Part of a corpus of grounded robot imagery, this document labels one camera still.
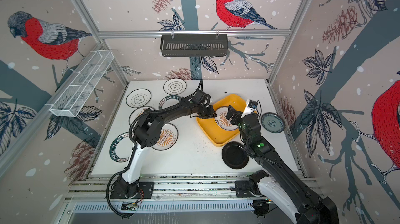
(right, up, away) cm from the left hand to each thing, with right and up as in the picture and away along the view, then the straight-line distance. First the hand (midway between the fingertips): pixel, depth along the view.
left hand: (219, 113), depth 93 cm
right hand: (+8, +6, -15) cm, 18 cm away
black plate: (+7, -21, -11) cm, 25 cm away
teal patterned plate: (+34, -6, +4) cm, 35 cm away
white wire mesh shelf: (-73, +18, -14) cm, 76 cm away
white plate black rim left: (-58, +9, +18) cm, 61 cm away
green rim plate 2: (-58, -19, -4) cm, 62 cm away
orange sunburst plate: (+1, -5, +2) cm, 5 cm away
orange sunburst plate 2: (-55, 0, +10) cm, 56 cm away
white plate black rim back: (-33, +18, +25) cm, 45 cm away
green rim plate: (-35, +7, +16) cm, 39 cm away
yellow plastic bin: (-6, -8, -1) cm, 10 cm away
